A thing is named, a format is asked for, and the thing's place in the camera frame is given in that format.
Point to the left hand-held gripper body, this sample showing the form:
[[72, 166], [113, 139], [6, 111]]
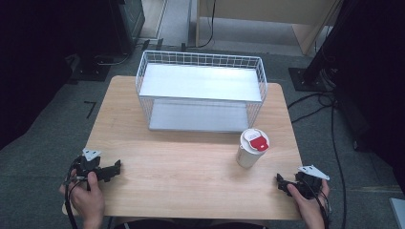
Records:
[[86, 165]]

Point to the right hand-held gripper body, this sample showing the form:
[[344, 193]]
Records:
[[310, 183]]

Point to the white cup with red-tabbed lid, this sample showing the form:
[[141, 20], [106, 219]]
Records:
[[251, 152]]

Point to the person's right hand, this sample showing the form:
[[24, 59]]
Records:
[[307, 206]]

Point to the person's left hand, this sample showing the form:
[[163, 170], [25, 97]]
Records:
[[85, 200]]

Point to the pale grey flat panel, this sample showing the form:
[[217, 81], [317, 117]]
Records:
[[398, 212]]

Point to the black flat stand base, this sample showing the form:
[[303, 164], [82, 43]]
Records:
[[89, 70]]

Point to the black curtain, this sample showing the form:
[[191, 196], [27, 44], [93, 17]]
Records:
[[38, 63], [375, 79]]

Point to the black equipment case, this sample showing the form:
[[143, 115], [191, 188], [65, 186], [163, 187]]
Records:
[[129, 25]]

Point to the light wooden cabinet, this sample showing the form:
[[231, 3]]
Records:
[[270, 16]]

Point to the black metal stand with base plate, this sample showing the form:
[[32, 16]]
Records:
[[310, 76]]

